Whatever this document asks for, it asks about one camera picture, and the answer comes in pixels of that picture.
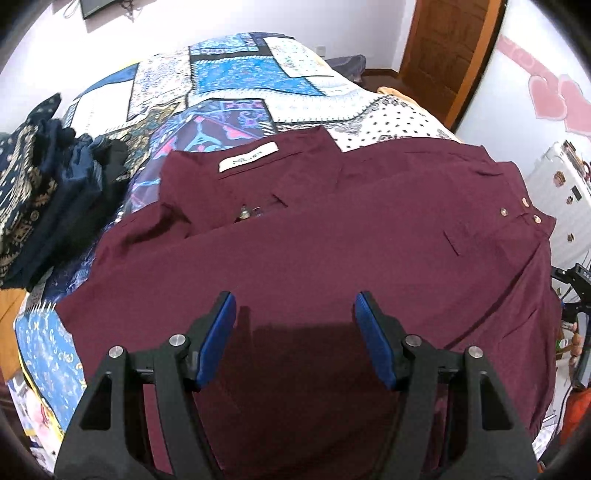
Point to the grey pillow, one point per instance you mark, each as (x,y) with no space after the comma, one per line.
(347,67)

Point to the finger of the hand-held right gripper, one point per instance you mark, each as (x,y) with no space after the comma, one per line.
(564,277)

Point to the pink heart wall sticker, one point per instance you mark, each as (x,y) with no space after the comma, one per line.
(549,92)

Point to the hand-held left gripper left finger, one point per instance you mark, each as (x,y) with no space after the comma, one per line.
(216,344)

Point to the yellow cloth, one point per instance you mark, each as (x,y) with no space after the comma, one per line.
(395,91)

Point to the navy gold patterned cloth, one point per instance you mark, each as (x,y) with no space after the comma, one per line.
(23,184)

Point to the blue patchwork printed bedspread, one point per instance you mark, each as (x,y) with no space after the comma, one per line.
(231,87)

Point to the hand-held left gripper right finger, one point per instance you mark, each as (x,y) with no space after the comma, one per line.
(375,344)

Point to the maroon button shirt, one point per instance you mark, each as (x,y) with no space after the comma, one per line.
(323,240)

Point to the brown wooden door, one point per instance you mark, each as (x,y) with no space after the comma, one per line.
(448,50)

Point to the wall-mounted black television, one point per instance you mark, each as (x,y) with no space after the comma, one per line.
(97,7)

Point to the white wall socket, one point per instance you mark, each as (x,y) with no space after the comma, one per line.
(320,51)

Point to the white suitcase with stickers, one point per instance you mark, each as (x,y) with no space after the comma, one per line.
(561,198)

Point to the orange object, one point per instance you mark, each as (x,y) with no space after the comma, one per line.
(577,415)

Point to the orange cloth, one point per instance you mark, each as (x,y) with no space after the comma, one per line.
(9,318)

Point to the dark blue garment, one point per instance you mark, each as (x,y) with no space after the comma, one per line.
(74,184)

